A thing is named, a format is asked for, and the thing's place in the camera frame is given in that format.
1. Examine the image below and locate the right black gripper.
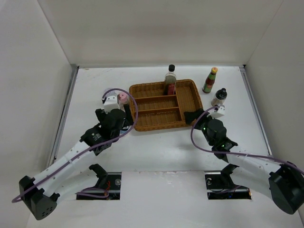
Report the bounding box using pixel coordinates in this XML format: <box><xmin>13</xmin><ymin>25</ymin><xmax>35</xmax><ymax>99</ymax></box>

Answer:
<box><xmin>184</xmin><ymin>108</ymin><xmax>218</xmax><ymax>146</ymax></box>

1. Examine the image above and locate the pink-cap spice jar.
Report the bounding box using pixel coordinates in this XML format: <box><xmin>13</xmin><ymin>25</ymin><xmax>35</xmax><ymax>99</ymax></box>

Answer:
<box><xmin>118</xmin><ymin>92</ymin><xmax>129</xmax><ymax>111</ymax></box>

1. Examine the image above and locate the tall red-label glass bottle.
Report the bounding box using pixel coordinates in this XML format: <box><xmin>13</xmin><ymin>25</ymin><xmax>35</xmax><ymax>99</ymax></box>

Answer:
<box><xmin>164</xmin><ymin>64</ymin><xmax>177</xmax><ymax>95</ymax></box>

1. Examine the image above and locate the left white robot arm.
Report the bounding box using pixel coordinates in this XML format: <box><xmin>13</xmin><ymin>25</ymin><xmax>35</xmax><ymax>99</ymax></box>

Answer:
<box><xmin>17</xmin><ymin>109</ymin><xmax>138</xmax><ymax>220</ymax></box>

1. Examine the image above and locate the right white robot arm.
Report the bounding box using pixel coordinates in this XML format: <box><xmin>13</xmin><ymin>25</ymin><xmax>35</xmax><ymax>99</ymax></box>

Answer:
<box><xmin>184</xmin><ymin>105</ymin><xmax>304</xmax><ymax>215</ymax></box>

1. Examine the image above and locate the white-lid dark jam jar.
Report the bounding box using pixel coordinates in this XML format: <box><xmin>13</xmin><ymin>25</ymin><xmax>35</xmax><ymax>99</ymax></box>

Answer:
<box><xmin>103</xmin><ymin>88</ymin><xmax>117</xmax><ymax>100</ymax></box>

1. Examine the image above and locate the black-cap pepper shaker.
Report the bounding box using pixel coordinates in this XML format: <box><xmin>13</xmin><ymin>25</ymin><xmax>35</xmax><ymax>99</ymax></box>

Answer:
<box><xmin>211</xmin><ymin>88</ymin><xmax>228</xmax><ymax>106</ymax></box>

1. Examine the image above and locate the green-label red sauce bottle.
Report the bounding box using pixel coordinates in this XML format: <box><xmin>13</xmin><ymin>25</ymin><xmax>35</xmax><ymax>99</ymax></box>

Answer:
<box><xmin>202</xmin><ymin>67</ymin><xmax>218</xmax><ymax>94</ymax></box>

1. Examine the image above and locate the brown wicker divided tray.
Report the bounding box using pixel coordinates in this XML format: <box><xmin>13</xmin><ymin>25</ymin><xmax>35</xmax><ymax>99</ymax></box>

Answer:
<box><xmin>129</xmin><ymin>79</ymin><xmax>203</xmax><ymax>132</ymax></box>

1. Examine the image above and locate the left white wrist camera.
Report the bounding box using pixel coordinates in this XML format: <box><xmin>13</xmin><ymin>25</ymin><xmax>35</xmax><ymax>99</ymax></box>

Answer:
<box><xmin>104</xmin><ymin>94</ymin><xmax>120</xmax><ymax>114</ymax></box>

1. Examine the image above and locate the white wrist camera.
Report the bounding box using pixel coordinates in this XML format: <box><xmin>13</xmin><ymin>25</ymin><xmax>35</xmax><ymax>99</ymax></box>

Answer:
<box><xmin>210</xmin><ymin>104</ymin><xmax>225</xmax><ymax>119</ymax></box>
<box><xmin>104</xmin><ymin>94</ymin><xmax>120</xmax><ymax>114</ymax></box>

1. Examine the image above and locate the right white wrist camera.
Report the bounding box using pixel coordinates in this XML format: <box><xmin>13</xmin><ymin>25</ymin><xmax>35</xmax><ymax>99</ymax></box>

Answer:
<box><xmin>210</xmin><ymin>104</ymin><xmax>225</xmax><ymax>119</ymax></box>

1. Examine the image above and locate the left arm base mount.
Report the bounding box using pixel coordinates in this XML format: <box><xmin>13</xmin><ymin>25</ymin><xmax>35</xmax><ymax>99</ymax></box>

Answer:
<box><xmin>76</xmin><ymin>164</ymin><xmax>122</xmax><ymax>200</ymax></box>

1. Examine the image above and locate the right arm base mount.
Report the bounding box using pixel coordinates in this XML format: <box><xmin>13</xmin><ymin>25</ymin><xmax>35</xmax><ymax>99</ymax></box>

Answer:
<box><xmin>205</xmin><ymin>164</ymin><xmax>251</xmax><ymax>200</ymax></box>

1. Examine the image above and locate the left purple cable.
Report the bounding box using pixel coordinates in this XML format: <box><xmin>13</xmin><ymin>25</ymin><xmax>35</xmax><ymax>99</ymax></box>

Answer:
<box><xmin>11</xmin><ymin>88</ymin><xmax>139</xmax><ymax>204</ymax></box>

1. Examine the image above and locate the purple cable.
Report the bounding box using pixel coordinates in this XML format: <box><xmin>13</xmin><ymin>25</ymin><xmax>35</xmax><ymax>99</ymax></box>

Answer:
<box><xmin>11</xmin><ymin>88</ymin><xmax>139</xmax><ymax>204</ymax></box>
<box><xmin>190</xmin><ymin>105</ymin><xmax>304</xmax><ymax>175</ymax></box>

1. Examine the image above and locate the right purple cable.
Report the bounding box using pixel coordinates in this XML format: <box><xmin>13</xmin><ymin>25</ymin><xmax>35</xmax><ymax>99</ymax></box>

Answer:
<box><xmin>190</xmin><ymin>105</ymin><xmax>304</xmax><ymax>175</ymax></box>

